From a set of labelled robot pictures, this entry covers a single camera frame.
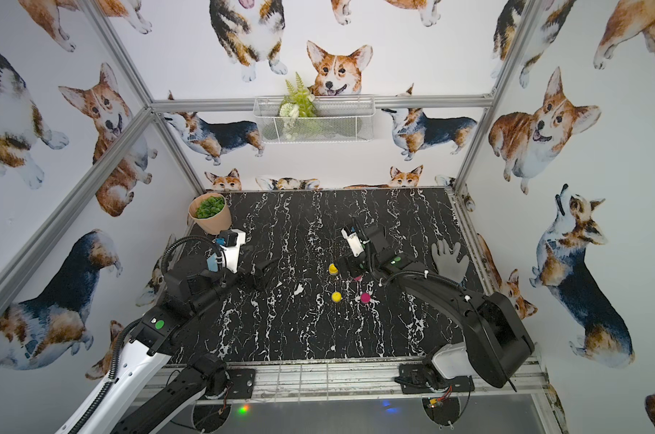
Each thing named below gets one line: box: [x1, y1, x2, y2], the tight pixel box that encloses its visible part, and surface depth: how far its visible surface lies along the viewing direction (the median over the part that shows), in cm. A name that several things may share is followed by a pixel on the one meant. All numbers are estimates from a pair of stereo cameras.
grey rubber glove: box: [430, 238, 470, 284], surface depth 100 cm
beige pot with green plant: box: [188, 192, 233, 236], surface depth 103 cm
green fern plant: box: [278, 71, 318, 118], surface depth 85 cm
